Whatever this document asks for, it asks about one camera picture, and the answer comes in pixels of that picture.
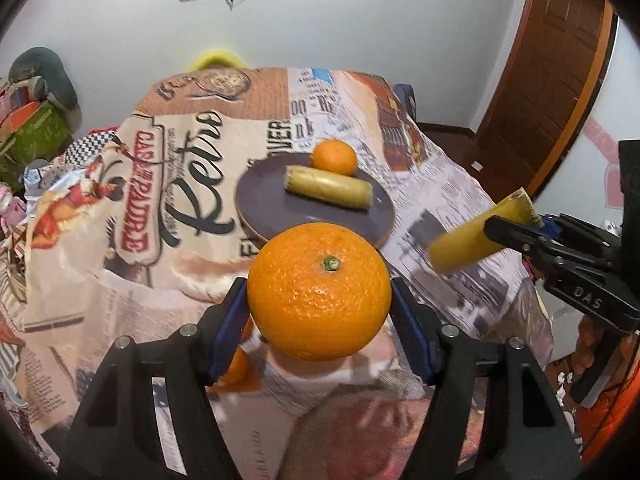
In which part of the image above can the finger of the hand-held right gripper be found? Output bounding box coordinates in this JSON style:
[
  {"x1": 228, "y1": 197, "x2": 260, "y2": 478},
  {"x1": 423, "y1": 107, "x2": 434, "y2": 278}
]
[
  {"x1": 484, "y1": 215, "x2": 617, "y2": 286},
  {"x1": 539, "y1": 213, "x2": 622, "y2": 262}
]

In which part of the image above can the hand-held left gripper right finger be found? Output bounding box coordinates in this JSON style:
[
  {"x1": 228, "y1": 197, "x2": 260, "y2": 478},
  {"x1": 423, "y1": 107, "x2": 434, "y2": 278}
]
[{"x1": 389, "y1": 276, "x2": 585, "y2": 480}]

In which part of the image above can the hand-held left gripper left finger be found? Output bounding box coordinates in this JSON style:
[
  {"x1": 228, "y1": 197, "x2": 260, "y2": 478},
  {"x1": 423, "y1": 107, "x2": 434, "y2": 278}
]
[{"x1": 57, "y1": 277, "x2": 251, "y2": 480}]

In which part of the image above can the yellow banana piece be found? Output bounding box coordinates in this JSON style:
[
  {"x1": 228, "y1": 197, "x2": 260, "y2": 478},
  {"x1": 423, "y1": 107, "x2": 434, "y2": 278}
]
[
  {"x1": 427, "y1": 187, "x2": 543, "y2": 276},
  {"x1": 284, "y1": 165, "x2": 373, "y2": 211}
]

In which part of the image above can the large orange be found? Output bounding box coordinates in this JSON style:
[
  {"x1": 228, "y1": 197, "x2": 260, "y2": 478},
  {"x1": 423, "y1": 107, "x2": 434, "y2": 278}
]
[{"x1": 247, "y1": 222, "x2": 393, "y2": 362}]

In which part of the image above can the dark purple plate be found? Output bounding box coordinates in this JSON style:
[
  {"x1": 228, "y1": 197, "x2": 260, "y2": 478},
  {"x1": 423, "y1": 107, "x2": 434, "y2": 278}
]
[{"x1": 235, "y1": 152, "x2": 396, "y2": 251}]

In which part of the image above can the small orange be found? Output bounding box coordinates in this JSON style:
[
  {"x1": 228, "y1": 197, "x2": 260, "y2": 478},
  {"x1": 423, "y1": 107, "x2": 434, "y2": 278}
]
[{"x1": 311, "y1": 139, "x2": 358, "y2": 177}]

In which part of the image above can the printed tablecloth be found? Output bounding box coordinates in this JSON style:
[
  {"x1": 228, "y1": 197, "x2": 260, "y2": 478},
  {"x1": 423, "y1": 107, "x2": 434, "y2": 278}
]
[{"x1": 0, "y1": 67, "x2": 556, "y2": 480}]

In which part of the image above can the brown wooden door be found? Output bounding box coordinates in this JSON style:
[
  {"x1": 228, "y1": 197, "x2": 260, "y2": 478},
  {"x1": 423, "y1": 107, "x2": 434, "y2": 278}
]
[{"x1": 475, "y1": 0, "x2": 618, "y2": 201}]

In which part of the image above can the blue chair back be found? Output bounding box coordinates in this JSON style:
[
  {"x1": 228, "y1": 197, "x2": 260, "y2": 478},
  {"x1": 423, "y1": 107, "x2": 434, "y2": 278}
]
[{"x1": 394, "y1": 85, "x2": 419, "y2": 122}]

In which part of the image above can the checkered cloth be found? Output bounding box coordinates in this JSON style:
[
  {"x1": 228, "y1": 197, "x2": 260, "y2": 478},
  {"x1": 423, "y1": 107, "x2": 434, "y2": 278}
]
[{"x1": 65, "y1": 130, "x2": 121, "y2": 166}]

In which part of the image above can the pile of clothes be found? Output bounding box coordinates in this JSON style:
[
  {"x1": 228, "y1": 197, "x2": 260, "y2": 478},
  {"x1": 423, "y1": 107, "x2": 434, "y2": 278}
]
[{"x1": 0, "y1": 160, "x2": 51, "y2": 281}]

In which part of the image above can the yellow plastic object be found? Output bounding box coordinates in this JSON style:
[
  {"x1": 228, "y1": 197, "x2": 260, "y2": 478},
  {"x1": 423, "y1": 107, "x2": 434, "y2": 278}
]
[{"x1": 189, "y1": 49, "x2": 247, "y2": 72}]

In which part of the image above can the green cardboard box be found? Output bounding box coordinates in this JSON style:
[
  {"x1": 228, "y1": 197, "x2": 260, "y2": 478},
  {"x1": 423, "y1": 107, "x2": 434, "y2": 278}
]
[{"x1": 0, "y1": 100, "x2": 73, "y2": 176}]

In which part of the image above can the grey plush pillow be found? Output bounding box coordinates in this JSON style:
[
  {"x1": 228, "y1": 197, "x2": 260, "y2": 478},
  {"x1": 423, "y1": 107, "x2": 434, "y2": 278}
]
[{"x1": 7, "y1": 46, "x2": 78, "y2": 111}]

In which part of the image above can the pink wall sticker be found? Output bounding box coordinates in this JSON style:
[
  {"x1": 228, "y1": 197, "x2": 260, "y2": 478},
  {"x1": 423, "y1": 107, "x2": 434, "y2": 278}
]
[{"x1": 584, "y1": 115, "x2": 626, "y2": 211}]

